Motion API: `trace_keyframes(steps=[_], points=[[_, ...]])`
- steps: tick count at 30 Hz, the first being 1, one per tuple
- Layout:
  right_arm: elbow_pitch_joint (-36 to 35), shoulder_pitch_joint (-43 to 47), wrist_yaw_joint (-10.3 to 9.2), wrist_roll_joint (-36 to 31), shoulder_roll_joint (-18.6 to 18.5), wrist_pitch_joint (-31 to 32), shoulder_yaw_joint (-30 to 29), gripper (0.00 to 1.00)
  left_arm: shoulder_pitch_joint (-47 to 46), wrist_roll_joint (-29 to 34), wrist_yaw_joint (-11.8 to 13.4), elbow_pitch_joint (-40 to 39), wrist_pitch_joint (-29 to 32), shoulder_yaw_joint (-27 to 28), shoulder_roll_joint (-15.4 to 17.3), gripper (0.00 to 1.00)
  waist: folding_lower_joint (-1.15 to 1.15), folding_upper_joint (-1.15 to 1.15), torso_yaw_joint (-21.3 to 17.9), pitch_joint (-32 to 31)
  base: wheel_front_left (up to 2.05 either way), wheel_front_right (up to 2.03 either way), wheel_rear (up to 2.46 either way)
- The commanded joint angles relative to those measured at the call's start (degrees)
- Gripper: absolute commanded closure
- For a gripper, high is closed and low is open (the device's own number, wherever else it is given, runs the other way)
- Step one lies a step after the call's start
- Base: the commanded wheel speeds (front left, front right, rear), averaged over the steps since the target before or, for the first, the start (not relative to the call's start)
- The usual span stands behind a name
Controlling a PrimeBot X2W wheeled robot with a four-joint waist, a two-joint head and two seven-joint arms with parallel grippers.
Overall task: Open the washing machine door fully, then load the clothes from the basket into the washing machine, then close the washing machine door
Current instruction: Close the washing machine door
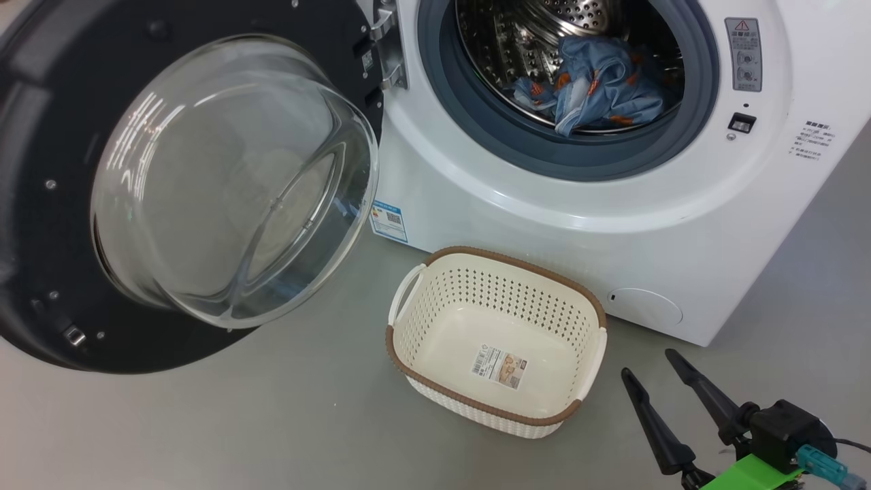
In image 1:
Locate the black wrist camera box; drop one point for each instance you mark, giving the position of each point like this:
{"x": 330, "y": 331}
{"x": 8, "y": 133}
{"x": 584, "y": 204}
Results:
{"x": 789, "y": 432}

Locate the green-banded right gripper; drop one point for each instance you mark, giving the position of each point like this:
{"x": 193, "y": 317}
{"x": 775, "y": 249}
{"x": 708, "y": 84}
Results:
{"x": 748, "y": 476}

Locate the white front-load washing machine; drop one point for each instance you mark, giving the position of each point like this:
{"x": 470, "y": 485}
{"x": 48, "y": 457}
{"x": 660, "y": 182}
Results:
{"x": 544, "y": 224}

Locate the basket product label sticker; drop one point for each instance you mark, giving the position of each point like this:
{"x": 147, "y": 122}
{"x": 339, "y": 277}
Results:
{"x": 499, "y": 366}

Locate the blue bear-print garment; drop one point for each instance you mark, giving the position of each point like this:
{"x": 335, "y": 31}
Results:
{"x": 599, "y": 95}

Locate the black door lock socket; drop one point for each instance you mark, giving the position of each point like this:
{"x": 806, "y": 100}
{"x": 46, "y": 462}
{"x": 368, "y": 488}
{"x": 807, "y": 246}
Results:
{"x": 742, "y": 123}

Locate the metal door hinge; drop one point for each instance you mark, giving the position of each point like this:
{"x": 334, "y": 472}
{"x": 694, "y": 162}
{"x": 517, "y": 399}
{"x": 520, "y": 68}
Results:
{"x": 391, "y": 54}

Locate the grey rubber door seal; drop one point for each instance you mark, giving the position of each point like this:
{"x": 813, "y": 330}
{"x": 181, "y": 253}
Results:
{"x": 476, "y": 129}

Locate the blue energy label sticker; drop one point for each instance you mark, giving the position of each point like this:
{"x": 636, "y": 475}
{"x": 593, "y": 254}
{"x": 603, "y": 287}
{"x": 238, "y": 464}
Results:
{"x": 390, "y": 221}

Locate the black glass washer door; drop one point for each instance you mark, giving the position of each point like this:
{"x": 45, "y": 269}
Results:
{"x": 54, "y": 238}

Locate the cream laundry basket brown rim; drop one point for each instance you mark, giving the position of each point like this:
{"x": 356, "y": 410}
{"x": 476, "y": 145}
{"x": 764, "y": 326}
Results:
{"x": 476, "y": 327}

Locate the grey warning sticker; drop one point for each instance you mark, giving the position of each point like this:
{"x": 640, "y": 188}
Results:
{"x": 743, "y": 54}

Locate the round white filter cover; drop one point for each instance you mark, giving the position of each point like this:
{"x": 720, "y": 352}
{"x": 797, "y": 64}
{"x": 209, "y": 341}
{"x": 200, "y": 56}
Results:
{"x": 646, "y": 306}

